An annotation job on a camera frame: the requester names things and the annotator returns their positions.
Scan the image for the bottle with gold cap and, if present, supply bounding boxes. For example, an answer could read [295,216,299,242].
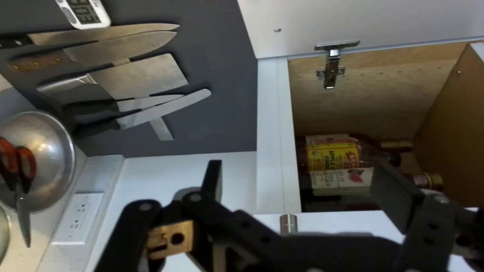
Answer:
[409,171,446,190]

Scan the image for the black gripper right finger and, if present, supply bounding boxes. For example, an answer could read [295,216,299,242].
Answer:
[373,160,484,272]

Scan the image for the red handled scissors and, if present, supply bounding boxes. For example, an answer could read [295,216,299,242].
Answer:
[0,136,37,249]

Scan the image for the long slim kitchen knife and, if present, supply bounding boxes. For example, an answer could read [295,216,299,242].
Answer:
[74,88,213,139]

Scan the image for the white and red box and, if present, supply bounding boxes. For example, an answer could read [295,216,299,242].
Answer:
[307,166,378,192]

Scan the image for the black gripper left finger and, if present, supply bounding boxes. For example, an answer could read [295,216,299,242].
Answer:
[93,159,223,272]

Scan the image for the yellow food box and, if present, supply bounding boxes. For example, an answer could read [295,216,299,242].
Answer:
[304,133,364,172]

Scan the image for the white wall outlet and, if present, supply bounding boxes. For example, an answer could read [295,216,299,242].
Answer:
[51,190,105,248]

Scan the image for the metal bar door handle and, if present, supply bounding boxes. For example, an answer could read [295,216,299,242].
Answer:
[278,213,299,237]

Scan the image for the short slim kitchen knife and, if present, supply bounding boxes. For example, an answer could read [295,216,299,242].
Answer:
[62,92,186,121]

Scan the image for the white digital timer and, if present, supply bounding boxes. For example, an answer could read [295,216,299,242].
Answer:
[54,0,112,30]

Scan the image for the glass pot lid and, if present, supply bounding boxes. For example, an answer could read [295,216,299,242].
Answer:
[0,202,12,264]

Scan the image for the white cabinet door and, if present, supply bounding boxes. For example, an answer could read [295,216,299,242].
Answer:
[236,0,484,60]

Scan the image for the magnetic knife strip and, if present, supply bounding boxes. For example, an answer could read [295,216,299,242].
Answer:
[148,116,175,143]

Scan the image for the black handled chef knife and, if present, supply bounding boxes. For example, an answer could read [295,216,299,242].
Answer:
[0,21,181,50]

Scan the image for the white wall cabinet body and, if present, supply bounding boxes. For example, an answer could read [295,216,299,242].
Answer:
[255,42,484,213]

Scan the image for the wooden handled kitchen knife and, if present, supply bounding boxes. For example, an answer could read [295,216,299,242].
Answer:
[9,30,178,72]

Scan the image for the metal bowl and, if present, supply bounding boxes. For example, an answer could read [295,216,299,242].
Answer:
[0,110,77,213]

